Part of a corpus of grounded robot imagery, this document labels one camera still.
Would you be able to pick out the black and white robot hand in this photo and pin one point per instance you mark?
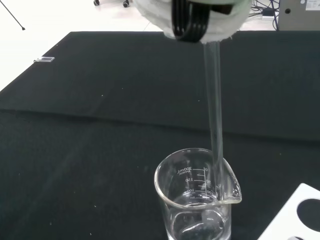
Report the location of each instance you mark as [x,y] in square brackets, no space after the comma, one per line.
[155,12]

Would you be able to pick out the white test tube rack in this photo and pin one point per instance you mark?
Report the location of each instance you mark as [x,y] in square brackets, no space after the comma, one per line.
[282,217]

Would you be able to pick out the black office chair base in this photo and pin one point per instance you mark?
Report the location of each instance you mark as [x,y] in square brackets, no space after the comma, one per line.
[125,3]

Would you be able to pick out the black bench cloth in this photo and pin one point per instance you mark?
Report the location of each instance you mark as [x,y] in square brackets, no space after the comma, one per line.
[100,137]

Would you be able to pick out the black tripod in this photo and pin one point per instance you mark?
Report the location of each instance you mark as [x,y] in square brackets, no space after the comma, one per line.
[15,18]

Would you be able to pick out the grey metal cabinet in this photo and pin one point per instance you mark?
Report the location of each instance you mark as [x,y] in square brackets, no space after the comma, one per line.
[300,17]

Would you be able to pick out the clear glass beaker with water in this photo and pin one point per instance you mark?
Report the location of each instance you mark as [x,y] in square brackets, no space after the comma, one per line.
[175,200]

